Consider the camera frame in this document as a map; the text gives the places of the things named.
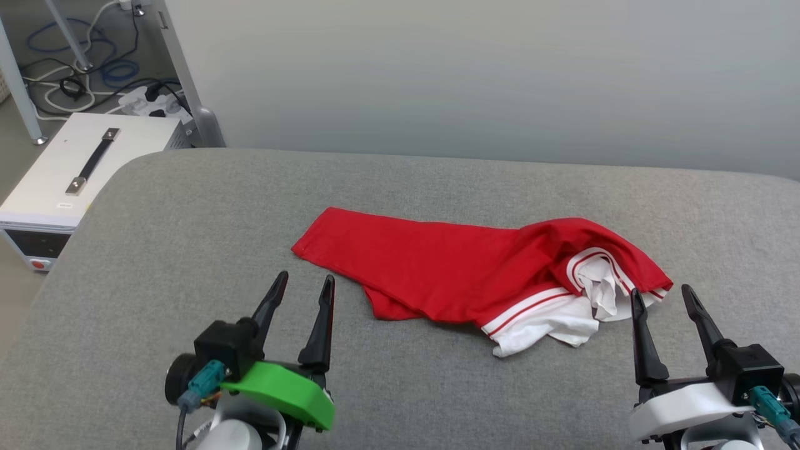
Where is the white table leg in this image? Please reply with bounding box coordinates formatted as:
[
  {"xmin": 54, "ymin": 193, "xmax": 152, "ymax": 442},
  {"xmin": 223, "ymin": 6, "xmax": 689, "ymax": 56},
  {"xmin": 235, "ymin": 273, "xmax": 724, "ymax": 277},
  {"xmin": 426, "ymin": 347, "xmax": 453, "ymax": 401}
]
[
  {"xmin": 44, "ymin": 0, "xmax": 94, "ymax": 71},
  {"xmin": 0, "ymin": 17, "xmax": 49, "ymax": 146}
]

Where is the left arm cable teal plug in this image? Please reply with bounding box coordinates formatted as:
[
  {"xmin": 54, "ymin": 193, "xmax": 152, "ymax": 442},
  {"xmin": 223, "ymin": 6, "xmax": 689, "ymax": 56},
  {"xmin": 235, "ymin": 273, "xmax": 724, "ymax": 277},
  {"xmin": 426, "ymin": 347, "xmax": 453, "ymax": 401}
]
[{"xmin": 177, "ymin": 359, "xmax": 227, "ymax": 450}]

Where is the black carry handle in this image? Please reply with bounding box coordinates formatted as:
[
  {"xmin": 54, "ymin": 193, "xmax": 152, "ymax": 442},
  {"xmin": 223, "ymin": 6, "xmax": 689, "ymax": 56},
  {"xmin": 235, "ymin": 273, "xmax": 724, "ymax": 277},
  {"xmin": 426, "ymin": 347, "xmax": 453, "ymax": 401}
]
[{"xmin": 66, "ymin": 128, "xmax": 121, "ymax": 196}]

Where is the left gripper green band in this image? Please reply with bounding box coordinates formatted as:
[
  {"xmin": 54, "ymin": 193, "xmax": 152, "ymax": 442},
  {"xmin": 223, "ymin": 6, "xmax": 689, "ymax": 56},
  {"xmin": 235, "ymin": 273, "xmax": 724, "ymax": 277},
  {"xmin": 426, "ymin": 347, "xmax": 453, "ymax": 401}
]
[{"xmin": 220, "ymin": 271, "xmax": 336, "ymax": 450}]

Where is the white cable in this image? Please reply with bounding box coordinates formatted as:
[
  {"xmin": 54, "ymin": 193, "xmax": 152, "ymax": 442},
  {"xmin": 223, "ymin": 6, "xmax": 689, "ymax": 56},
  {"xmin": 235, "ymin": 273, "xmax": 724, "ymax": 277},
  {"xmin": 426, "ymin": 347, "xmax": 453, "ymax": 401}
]
[{"xmin": 24, "ymin": 0, "xmax": 151, "ymax": 118}]

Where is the white power supply box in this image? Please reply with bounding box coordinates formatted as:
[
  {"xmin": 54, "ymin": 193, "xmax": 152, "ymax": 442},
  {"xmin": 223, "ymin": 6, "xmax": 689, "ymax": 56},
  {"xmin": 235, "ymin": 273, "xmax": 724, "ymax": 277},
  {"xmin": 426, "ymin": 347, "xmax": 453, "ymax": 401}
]
[{"xmin": 0, "ymin": 112, "xmax": 191, "ymax": 273}]

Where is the blue cable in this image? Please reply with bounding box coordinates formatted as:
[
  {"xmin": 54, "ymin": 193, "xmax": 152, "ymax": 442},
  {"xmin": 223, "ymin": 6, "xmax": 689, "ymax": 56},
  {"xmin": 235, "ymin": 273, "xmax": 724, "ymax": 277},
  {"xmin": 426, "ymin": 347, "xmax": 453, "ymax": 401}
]
[{"xmin": 26, "ymin": 17, "xmax": 140, "ymax": 89}]

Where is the white power strip with cables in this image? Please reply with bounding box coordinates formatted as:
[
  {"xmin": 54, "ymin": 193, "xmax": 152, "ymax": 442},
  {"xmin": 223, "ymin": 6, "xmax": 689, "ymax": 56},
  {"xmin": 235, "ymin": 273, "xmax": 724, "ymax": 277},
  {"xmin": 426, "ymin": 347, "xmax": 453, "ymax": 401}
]
[{"xmin": 19, "ymin": 6, "xmax": 191, "ymax": 119}]

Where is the grey fabric sofa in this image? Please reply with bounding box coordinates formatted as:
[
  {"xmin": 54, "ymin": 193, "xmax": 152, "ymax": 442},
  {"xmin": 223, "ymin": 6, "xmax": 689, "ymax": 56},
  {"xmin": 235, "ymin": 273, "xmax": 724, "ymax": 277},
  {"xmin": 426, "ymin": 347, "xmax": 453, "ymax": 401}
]
[{"xmin": 0, "ymin": 148, "xmax": 800, "ymax": 450}]

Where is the red and white garment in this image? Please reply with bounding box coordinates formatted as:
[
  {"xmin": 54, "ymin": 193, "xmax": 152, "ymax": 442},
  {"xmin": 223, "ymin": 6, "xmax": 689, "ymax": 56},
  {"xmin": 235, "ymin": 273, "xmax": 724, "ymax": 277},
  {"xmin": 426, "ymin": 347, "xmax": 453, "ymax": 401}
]
[{"xmin": 291, "ymin": 207, "xmax": 674, "ymax": 358}]

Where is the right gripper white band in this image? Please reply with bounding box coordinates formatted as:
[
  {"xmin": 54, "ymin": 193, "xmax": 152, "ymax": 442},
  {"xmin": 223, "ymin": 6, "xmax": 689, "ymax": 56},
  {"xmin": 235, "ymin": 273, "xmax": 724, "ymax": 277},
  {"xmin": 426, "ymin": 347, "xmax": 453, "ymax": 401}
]
[{"xmin": 628, "ymin": 284, "xmax": 757, "ymax": 443}]

